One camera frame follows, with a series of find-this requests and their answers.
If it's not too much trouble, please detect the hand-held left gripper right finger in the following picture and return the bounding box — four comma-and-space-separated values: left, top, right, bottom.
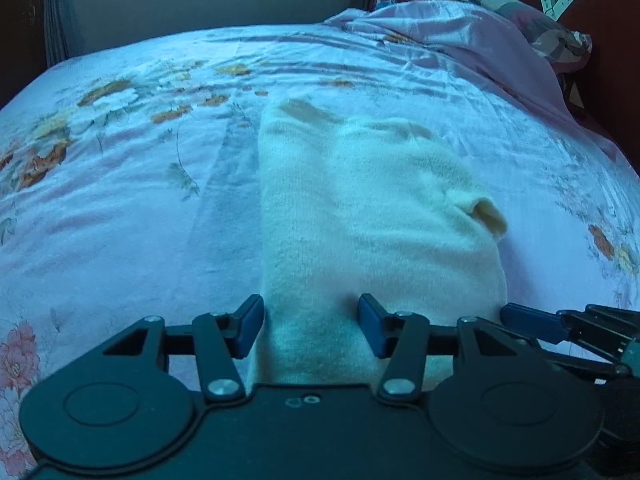
357, 293, 522, 405

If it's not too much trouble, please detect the dark wooden wardrobe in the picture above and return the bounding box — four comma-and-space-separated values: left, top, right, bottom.
0, 0, 49, 110

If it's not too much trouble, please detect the white knit sweater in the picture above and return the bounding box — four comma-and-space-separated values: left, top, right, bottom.
247, 96, 510, 387

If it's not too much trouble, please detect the floral pillow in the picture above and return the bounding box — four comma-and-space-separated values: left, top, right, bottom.
375, 0, 594, 74

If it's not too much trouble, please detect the pink quilt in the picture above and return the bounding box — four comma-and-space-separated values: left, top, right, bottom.
324, 0, 626, 162

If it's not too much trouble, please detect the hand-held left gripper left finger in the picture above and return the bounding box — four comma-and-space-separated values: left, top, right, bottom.
102, 294, 265, 405

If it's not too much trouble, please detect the wooden headboard with white trim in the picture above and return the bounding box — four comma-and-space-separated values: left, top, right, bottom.
492, 0, 640, 181

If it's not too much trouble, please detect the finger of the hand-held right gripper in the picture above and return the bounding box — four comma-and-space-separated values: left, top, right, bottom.
499, 302, 640, 363
537, 346, 632, 382

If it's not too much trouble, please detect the floral bed sheet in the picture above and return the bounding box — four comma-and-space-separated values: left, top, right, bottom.
0, 22, 640, 476

